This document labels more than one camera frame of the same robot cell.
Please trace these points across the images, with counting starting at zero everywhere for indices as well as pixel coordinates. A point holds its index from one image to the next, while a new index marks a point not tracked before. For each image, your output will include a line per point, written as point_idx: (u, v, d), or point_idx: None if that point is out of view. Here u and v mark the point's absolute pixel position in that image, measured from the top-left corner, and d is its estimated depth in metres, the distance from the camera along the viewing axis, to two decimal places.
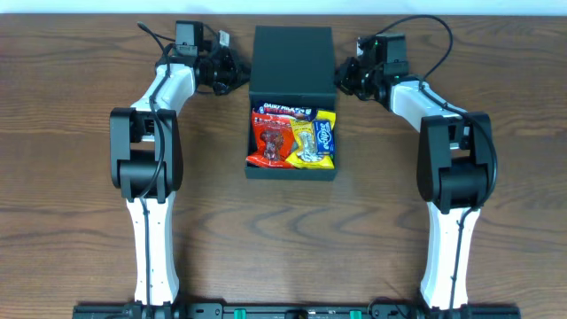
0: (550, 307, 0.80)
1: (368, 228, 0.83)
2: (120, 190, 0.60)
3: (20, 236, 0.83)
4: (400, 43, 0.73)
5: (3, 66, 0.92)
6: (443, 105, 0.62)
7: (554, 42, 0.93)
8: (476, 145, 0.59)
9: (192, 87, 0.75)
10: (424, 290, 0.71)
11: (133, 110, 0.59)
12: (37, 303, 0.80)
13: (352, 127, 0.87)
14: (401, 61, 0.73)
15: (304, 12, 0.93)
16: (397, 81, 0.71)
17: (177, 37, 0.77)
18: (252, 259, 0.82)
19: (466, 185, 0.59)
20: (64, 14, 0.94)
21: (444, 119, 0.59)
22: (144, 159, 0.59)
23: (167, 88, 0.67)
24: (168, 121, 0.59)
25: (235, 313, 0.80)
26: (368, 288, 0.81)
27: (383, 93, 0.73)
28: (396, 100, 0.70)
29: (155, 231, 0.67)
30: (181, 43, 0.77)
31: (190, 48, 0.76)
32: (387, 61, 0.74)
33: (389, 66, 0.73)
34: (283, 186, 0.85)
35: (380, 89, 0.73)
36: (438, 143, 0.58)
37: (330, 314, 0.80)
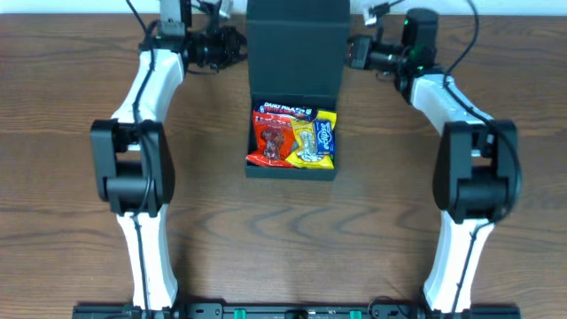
0: (553, 308, 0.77)
1: (368, 227, 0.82)
2: (110, 205, 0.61)
3: (17, 235, 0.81)
4: (429, 28, 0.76)
5: (9, 67, 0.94)
6: (469, 109, 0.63)
7: (548, 44, 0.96)
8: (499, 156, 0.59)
9: (181, 73, 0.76)
10: (428, 291, 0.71)
11: (114, 123, 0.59)
12: (26, 305, 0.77)
13: (352, 127, 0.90)
14: (429, 49, 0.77)
15: None
16: (419, 74, 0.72)
17: (163, 12, 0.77)
18: (252, 259, 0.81)
19: (484, 196, 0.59)
20: (74, 20, 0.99)
21: (468, 126, 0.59)
22: (131, 173, 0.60)
23: (151, 91, 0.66)
24: (153, 136, 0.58)
25: (235, 313, 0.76)
26: (368, 288, 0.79)
27: (405, 83, 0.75)
28: (417, 93, 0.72)
29: (150, 243, 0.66)
30: (166, 20, 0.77)
31: (176, 27, 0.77)
32: (415, 47, 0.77)
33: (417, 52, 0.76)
34: (283, 187, 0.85)
35: (402, 80, 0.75)
36: (457, 152, 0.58)
37: (330, 314, 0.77)
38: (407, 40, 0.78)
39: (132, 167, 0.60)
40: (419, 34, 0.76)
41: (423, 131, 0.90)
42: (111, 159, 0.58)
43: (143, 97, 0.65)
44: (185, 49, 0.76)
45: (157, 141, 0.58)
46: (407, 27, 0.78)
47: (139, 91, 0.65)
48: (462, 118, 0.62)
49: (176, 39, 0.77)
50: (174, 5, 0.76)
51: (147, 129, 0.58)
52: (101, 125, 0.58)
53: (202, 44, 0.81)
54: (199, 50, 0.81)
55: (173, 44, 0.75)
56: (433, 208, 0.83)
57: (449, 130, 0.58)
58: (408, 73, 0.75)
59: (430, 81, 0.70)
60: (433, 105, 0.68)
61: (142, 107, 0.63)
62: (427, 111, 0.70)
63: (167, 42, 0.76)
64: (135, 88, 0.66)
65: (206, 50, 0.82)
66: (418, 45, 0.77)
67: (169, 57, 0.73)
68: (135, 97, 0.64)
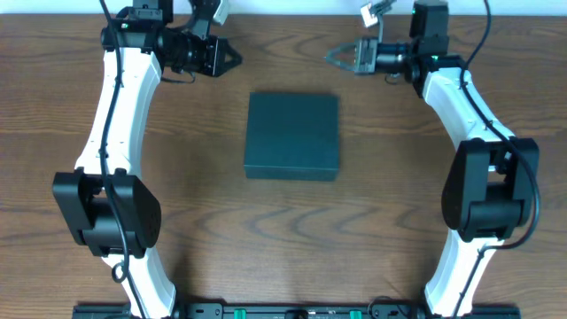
0: (551, 307, 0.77)
1: (368, 227, 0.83)
2: (89, 249, 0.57)
3: (18, 235, 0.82)
4: (439, 14, 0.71)
5: (10, 67, 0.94)
6: (487, 122, 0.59)
7: (549, 44, 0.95)
8: (516, 175, 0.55)
9: (156, 70, 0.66)
10: (430, 294, 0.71)
11: (80, 174, 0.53)
12: (27, 306, 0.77)
13: (352, 127, 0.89)
14: (441, 37, 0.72)
15: (304, 11, 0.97)
16: (434, 70, 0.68)
17: None
18: (252, 260, 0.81)
19: (496, 216, 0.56)
20: (71, 19, 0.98)
21: (485, 145, 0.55)
22: (106, 221, 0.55)
23: (121, 120, 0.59)
24: (122, 190, 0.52)
25: (235, 313, 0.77)
26: (368, 288, 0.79)
27: (416, 73, 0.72)
28: (431, 89, 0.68)
29: (137, 274, 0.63)
30: (141, 6, 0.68)
31: (151, 12, 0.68)
32: (424, 35, 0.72)
33: (427, 42, 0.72)
34: (283, 187, 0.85)
35: (415, 70, 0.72)
36: (471, 173, 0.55)
37: (330, 314, 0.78)
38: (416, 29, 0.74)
39: (104, 213, 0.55)
40: (430, 19, 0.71)
41: (425, 131, 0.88)
42: (80, 213, 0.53)
43: (113, 130, 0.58)
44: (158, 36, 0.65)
45: (128, 198, 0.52)
46: (415, 17, 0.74)
47: (106, 120, 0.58)
48: (480, 133, 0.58)
49: (151, 25, 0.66)
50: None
51: (116, 184, 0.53)
52: (65, 178, 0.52)
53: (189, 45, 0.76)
54: (184, 49, 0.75)
55: (144, 33, 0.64)
56: (434, 208, 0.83)
57: (465, 148, 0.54)
58: (422, 65, 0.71)
59: (445, 79, 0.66)
60: (447, 106, 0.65)
61: (110, 146, 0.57)
62: (440, 110, 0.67)
63: (138, 29, 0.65)
64: (104, 114, 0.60)
65: (191, 56, 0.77)
66: (429, 32, 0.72)
67: (141, 60, 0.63)
68: (102, 132, 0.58)
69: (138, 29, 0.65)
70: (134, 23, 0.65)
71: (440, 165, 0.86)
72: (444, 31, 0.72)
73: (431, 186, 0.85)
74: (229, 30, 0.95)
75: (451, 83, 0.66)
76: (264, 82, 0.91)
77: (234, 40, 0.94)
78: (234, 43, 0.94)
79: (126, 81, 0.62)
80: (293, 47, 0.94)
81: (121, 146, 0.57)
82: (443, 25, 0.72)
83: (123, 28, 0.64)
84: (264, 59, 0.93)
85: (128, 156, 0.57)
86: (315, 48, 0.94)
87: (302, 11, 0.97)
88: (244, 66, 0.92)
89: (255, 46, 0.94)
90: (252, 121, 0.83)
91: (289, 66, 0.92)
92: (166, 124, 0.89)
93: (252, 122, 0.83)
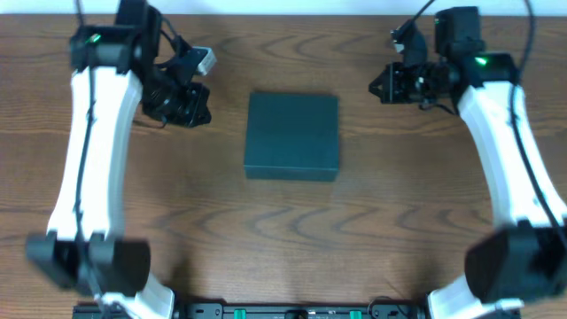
0: (552, 307, 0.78)
1: (369, 227, 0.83)
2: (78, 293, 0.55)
3: (17, 235, 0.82)
4: (467, 15, 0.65)
5: (8, 66, 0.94)
6: (538, 190, 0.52)
7: (550, 45, 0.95)
8: (563, 260, 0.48)
9: (135, 89, 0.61)
10: (432, 302, 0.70)
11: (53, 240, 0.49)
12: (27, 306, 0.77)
13: (352, 127, 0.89)
14: (476, 40, 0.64)
15: (304, 12, 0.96)
16: (472, 79, 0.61)
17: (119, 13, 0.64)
18: (252, 259, 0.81)
19: (528, 292, 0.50)
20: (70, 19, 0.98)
21: (531, 236, 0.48)
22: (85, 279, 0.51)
23: (100, 134, 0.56)
24: (102, 258, 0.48)
25: (235, 313, 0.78)
26: (368, 288, 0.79)
27: (455, 76, 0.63)
28: (473, 108, 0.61)
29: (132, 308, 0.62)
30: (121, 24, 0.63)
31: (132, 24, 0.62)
32: (456, 38, 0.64)
33: (460, 43, 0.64)
34: (283, 187, 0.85)
35: (453, 73, 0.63)
36: (512, 260, 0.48)
37: (330, 314, 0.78)
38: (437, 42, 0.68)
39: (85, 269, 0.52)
40: (459, 20, 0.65)
41: (425, 131, 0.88)
42: (58, 276, 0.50)
43: (89, 167, 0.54)
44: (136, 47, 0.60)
45: (108, 266, 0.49)
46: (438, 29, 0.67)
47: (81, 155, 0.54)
48: (527, 199, 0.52)
49: (125, 33, 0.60)
50: (141, 9, 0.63)
51: (94, 250, 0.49)
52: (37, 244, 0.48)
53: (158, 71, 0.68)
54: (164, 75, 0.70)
55: (118, 42, 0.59)
56: (433, 208, 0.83)
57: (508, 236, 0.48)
58: (462, 66, 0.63)
59: (493, 101, 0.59)
60: (490, 147, 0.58)
61: (85, 186, 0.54)
62: (479, 142, 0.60)
63: (111, 36, 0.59)
64: (78, 147, 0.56)
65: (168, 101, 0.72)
66: (462, 34, 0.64)
67: (115, 81, 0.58)
68: (76, 169, 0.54)
69: (111, 37, 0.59)
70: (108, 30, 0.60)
71: (440, 165, 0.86)
72: (477, 31, 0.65)
73: (431, 186, 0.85)
74: (229, 29, 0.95)
75: (500, 114, 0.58)
76: (264, 82, 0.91)
77: (232, 40, 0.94)
78: (232, 43, 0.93)
79: (99, 93, 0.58)
80: (293, 46, 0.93)
81: (97, 183, 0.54)
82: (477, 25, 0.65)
83: (93, 39, 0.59)
84: (264, 59, 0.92)
85: (104, 194, 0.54)
86: (316, 48, 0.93)
87: (301, 12, 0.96)
88: (244, 67, 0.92)
89: (255, 46, 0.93)
90: (252, 120, 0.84)
91: (289, 66, 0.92)
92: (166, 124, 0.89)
93: (252, 123, 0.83)
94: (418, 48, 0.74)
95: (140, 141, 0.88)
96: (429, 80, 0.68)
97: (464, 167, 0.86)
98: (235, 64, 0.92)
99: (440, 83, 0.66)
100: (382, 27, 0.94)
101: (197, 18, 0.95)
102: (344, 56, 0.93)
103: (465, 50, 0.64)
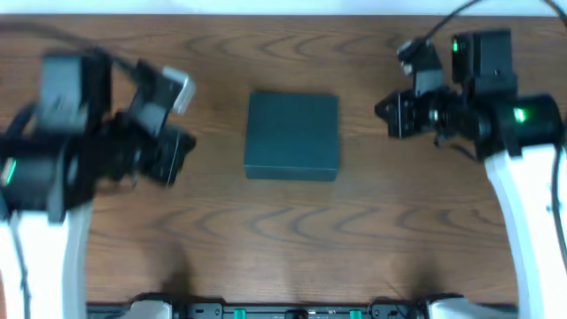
0: None
1: (369, 227, 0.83)
2: None
3: None
4: (498, 42, 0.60)
5: (4, 66, 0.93)
6: None
7: (555, 42, 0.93)
8: None
9: (80, 215, 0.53)
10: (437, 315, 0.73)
11: None
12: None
13: (353, 127, 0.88)
14: (505, 73, 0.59)
15: (304, 12, 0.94)
16: (500, 138, 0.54)
17: (48, 83, 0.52)
18: (252, 259, 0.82)
19: None
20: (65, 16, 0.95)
21: None
22: None
23: (39, 261, 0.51)
24: None
25: (235, 313, 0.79)
26: (368, 288, 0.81)
27: (485, 129, 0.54)
28: (509, 181, 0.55)
29: None
30: (55, 99, 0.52)
31: (68, 101, 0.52)
32: (484, 72, 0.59)
33: (487, 78, 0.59)
34: (283, 187, 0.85)
35: (481, 124, 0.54)
36: None
37: (330, 314, 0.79)
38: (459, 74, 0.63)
39: None
40: (484, 50, 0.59)
41: None
42: None
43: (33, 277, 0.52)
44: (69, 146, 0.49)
45: None
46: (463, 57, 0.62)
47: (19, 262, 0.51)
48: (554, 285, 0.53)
49: (57, 141, 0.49)
50: (73, 78, 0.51)
51: None
52: None
53: (133, 109, 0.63)
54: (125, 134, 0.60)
55: (44, 157, 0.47)
56: (433, 208, 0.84)
57: None
58: (493, 114, 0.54)
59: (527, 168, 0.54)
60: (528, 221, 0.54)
61: (34, 293, 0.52)
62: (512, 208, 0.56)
63: (34, 151, 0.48)
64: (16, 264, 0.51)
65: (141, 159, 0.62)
66: (488, 64, 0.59)
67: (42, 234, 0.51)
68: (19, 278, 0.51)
69: (35, 151, 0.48)
70: (42, 135, 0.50)
71: (440, 166, 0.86)
72: (506, 62, 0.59)
73: (431, 187, 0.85)
74: (228, 28, 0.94)
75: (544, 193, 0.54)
76: (264, 82, 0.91)
77: (232, 39, 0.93)
78: (232, 43, 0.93)
79: (31, 246, 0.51)
80: (293, 46, 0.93)
81: (45, 286, 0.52)
82: (506, 58, 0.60)
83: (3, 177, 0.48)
84: (264, 59, 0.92)
85: (60, 294, 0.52)
86: (316, 48, 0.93)
87: (301, 11, 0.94)
88: (244, 66, 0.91)
89: (255, 45, 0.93)
90: (252, 120, 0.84)
91: (289, 67, 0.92)
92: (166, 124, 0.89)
93: (252, 123, 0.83)
94: (430, 71, 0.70)
95: None
96: (449, 120, 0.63)
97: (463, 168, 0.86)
98: (235, 64, 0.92)
99: (465, 128, 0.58)
100: (383, 27, 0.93)
101: (196, 17, 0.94)
102: (345, 56, 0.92)
103: (491, 88, 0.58)
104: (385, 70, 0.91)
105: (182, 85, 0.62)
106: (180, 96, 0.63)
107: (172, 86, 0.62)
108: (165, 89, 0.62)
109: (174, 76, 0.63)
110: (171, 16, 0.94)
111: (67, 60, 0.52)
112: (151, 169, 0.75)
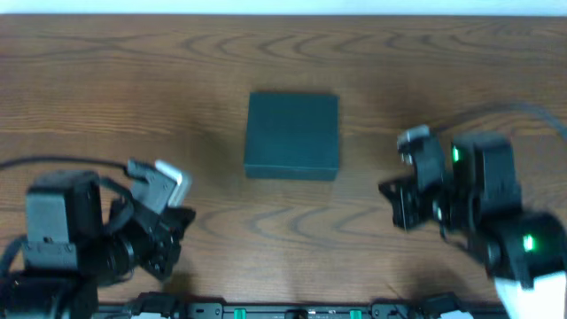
0: None
1: (369, 227, 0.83)
2: None
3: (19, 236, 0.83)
4: (500, 157, 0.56)
5: (3, 66, 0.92)
6: None
7: (555, 42, 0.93)
8: None
9: None
10: None
11: None
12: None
13: (352, 126, 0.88)
14: (508, 187, 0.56)
15: (304, 11, 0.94)
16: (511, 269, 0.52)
17: (33, 214, 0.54)
18: (252, 259, 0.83)
19: None
20: (63, 14, 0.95)
21: None
22: None
23: None
24: None
25: (235, 313, 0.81)
26: (368, 288, 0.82)
27: (494, 256, 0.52)
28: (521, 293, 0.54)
29: None
30: (42, 239, 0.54)
31: (61, 245, 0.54)
32: (487, 190, 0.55)
33: (494, 194, 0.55)
34: (283, 186, 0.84)
35: (491, 250, 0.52)
36: None
37: (330, 314, 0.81)
38: (461, 186, 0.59)
39: None
40: (488, 162, 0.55)
41: None
42: None
43: None
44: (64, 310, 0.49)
45: None
46: (465, 165, 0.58)
47: None
48: None
49: (48, 287, 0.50)
50: (57, 206, 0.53)
51: None
52: None
53: (123, 216, 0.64)
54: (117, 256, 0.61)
55: (34, 309, 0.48)
56: None
57: None
58: (500, 246, 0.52)
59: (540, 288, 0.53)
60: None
61: None
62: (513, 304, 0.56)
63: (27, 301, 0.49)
64: None
65: (134, 254, 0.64)
66: (493, 176, 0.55)
67: None
68: None
69: (24, 304, 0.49)
70: (33, 279, 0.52)
71: None
72: (508, 175, 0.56)
73: None
74: (227, 28, 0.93)
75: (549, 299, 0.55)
76: (264, 82, 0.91)
77: (231, 40, 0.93)
78: (232, 43, 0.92)
79: None
80: (293, 45, 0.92)
81: None
82: (509, 168, 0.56)
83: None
84: (264, 58, 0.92)
85: None
86: (316, 47, 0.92)
87: (301, 11, 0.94)
88: (244, 66, 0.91)
89: (255, 45, 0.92)
90: (252, 120, 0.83)
91: (289, 66, 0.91)
92: (166, 123, 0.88)
93: (251, 122, 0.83)
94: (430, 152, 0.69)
95: (140, 140, 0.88)
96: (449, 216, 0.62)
97: None
98: (234, 64, 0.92)
99: (478, 252, 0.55)
100: (383, 27, 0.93)
101: (195, 17, 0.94)
102: (344, 55, 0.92)
103: (496, 206, 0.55)
104: (385, 70, 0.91)
105: (177, 186, 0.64)
106: (174, 196, 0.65)
107: (166, 184, 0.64)
108: (157, 190, 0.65)
109: (166, 174, 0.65)
110: (169, 16, 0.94)
111: (50, 197, 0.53)
112: (150, 263, 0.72)
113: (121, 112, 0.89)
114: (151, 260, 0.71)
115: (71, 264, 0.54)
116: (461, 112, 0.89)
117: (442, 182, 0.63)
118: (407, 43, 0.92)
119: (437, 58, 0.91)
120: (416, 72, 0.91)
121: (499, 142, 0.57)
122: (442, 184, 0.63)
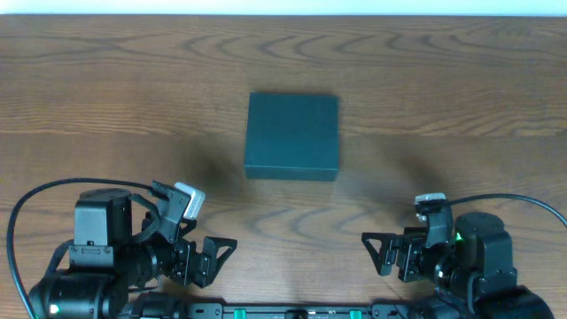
0: None
1: (368, 228, 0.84)
2: None
3: (20, 236, 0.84)
4: (500, 244, 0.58)
5: (3, 66, 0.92)
6: None
7: (555, 43, 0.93)
8: None
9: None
10: None
11: None
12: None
13: (353, 127, 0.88)
14: (505, 272, 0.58)
15: (304, 13, 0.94)
16: None
17: (79, 221, 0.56)
18: (252, 259, 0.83)
19: None
20: (62, 15, 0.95)
21: None
22: None
23: None
24: None
25: (235, 313, 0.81)
26: (368, 288, 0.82)
27: None
28: None
29: None
30: (84, 242, 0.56)
31: (101, 246, 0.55)
32: (485, 274, 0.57)
33: (490, 280, 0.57)
34: (283, 186, 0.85)
35: None
36: None
37: (330, 314, 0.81)
38: (463, 261, 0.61)
39: None
40: (488, 254, 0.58)
41: (425, 131, 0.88)
42: None
43: None
44: (105, 298, 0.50)
45: None
46: (464, 246, 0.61)
47: None
48: None
49: (91, 280, 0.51)
50: (98, 213, 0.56)
51: None
52: None
53: (150, 229, 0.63)
54: (143, 261, 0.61)
55: (81, 296, 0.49)
56: None
57: None
58: None
59: None
60: None
61: None
62: None
63: (73, 291, 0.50)
64: None
65: (158, 261, 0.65)
66: (493, 265, 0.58)
67: None
68: None
69: (72, 292, 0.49)
70: (76, 275, 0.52)
71: (440, 166, 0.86)
72: (506, 265, 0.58)
73: (431, 187, 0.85)
74: (228, 29, 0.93)
75: None
76: (264, 83, 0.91)
77: (232, 40, 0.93)
78: (232, 43, 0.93)
79: None
80: (293, 46, 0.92)
81: None
82: (508, 258, 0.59)
83: (51, 313, 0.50)
84: (265, 59, 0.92)
85: None
86: (316, 48, 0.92)
87: (301, 12, 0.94)
88: (244, 67, 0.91)
89: (255, 46, 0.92)
90: (252, 120, 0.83)
91: (289, 67, 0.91)
92: (166, 123, 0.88)
93: (252, 122, 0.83)
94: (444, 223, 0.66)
95: (141, 140, 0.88)
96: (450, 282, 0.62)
97: (463, 168, 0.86)
98: (235, 65, 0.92)
99: None
100: (384, 27, 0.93)
101: (196, 18, 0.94)
102: (344, 56, 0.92)
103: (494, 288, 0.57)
104: (386, 70, 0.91)
105: (190, 199, 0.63)
106: (189, 212, 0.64)
107: (182, 199, 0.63)
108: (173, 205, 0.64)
109: (182, 190, 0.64)
110: (170, 17, 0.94)
111: (93, 206, 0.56)
112: (173, 271, 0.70)
113: (121, 112, 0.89)
114: (172, 268, 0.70)
115: (110, 263, 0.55)
116: (461, 112, 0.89)
117: (446, 248, 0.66)
118: (407, 43, 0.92)
119: (437, 58, 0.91)
120: (416, 73, 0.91)
121: (499, 229, 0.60)
122: (446, 249, 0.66)
